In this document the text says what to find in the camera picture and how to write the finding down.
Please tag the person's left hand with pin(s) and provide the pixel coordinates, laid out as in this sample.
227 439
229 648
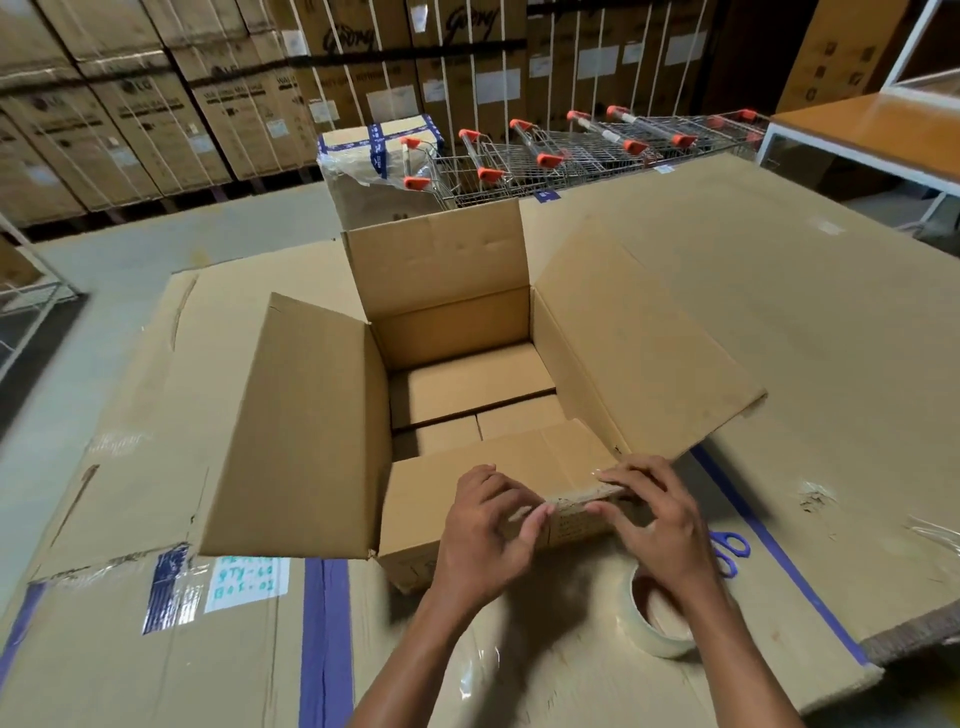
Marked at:
472 547

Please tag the person's right hand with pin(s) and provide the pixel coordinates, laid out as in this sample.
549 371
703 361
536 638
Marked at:
667 536

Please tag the person's right thumb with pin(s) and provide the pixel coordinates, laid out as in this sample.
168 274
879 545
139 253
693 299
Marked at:
609 517

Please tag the person's left thumb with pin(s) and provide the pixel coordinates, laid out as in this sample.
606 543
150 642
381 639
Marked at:
535 527

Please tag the brown cardboard box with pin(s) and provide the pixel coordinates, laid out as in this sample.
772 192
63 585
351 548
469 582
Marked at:
450 270

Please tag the person's left forearm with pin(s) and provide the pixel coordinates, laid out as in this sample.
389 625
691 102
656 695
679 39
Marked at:
409 667

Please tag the person's right forearm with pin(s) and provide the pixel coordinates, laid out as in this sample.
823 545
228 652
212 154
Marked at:
739 660

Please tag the clear packing tape roll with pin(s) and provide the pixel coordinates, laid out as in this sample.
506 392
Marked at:
645 634

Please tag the large small brown inner box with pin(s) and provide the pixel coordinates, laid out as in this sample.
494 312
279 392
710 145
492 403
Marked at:
469 382

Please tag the white handwritten paper label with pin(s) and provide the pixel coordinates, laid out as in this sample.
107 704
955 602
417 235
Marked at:
247 585

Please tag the large plain flat cardboard sheet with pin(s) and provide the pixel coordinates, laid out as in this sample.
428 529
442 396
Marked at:
825 315

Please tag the flat cardboard sheet blue tape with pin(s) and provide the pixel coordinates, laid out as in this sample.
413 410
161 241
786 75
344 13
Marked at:
187 420

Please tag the row of metal shopping carts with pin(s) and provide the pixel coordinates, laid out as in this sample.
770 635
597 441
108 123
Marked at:
585 150

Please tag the taped cardboard box plastic wrap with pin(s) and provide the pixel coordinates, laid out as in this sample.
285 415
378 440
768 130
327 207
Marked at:
360 172

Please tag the tall brown carton with icons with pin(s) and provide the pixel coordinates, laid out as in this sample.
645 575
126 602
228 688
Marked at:
840 52

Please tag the stack of large appliance cartons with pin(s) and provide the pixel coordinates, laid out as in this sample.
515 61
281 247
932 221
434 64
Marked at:
225 90

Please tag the orange top white frame table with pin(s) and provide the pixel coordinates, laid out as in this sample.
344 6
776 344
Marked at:
870 127

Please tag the white metal frame shelf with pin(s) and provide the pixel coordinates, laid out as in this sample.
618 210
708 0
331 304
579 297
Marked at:
919 52

